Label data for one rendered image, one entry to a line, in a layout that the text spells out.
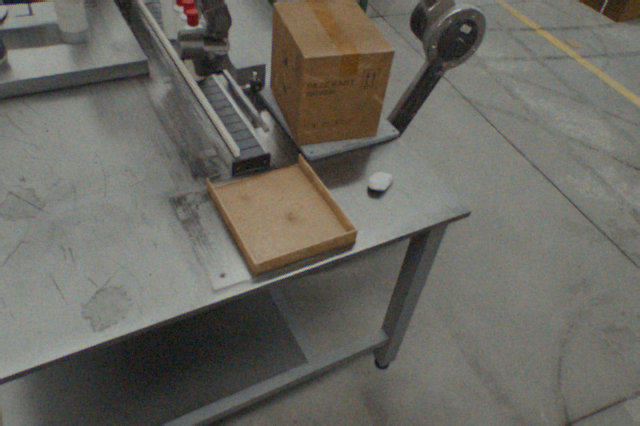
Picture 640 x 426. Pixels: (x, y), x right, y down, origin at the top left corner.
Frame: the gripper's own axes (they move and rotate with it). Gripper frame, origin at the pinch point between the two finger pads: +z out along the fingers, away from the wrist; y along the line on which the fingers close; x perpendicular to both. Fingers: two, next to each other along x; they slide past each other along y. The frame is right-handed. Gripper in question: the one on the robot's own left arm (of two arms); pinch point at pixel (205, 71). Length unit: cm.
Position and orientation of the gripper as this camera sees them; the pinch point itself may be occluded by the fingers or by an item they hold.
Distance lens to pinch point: 162.4
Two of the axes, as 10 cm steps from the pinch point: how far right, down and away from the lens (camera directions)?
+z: -3.7, 1.1, 9.2
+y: -8.8, 2.8, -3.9
